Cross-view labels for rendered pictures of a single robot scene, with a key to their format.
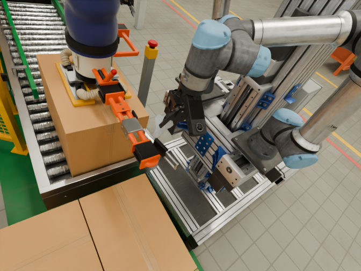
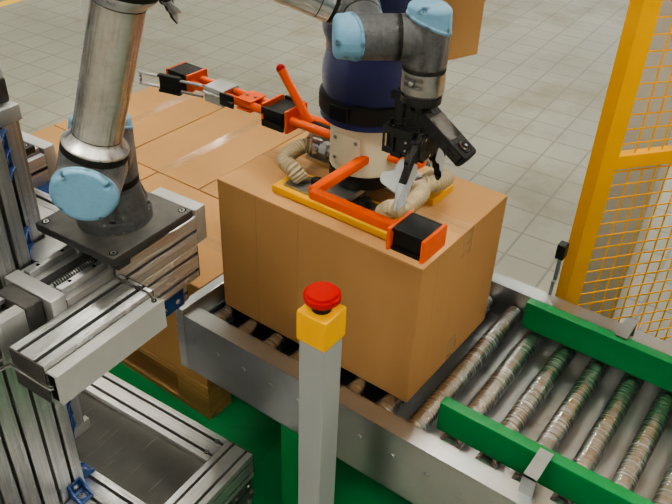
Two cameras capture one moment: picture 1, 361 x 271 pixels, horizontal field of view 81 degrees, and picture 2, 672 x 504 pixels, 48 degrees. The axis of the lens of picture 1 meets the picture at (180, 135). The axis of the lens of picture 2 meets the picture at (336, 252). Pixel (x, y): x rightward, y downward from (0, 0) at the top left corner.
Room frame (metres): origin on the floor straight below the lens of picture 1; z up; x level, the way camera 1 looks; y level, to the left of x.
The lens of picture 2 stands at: (2.44, 0.36, 1.88)
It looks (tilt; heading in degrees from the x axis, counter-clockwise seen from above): 35 degrees down; 175
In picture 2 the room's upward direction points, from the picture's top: 2 degrees clockwise
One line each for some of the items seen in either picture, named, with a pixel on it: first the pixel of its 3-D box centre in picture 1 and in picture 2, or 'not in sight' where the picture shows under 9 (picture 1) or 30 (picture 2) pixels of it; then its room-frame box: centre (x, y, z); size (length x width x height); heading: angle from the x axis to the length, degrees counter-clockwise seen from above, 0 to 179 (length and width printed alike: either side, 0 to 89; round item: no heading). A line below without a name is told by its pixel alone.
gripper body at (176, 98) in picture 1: (185, 99); not in sight; (0.50, 0.03, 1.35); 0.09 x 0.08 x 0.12; 39
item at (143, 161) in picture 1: (145, 153); (187, 77); (0.46, 0.09, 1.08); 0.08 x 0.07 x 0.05; 50
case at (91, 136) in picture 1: (92, 111); (357, 252); (0.83, 0.55, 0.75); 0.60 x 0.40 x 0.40; 50
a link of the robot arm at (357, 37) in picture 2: not in sight; (365, 33); (1.22, 0.49, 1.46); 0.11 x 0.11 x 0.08; 0
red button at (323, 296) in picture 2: (152, 44); (321, 299); (1.36, 0.42, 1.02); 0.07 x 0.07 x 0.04
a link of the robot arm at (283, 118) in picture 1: (282, 125); not in sight; (0.81, -0.39, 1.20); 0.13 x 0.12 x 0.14; 23
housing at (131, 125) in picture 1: (131, 128); (221, 92); (0.56, 0.19, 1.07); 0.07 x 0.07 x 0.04; 50
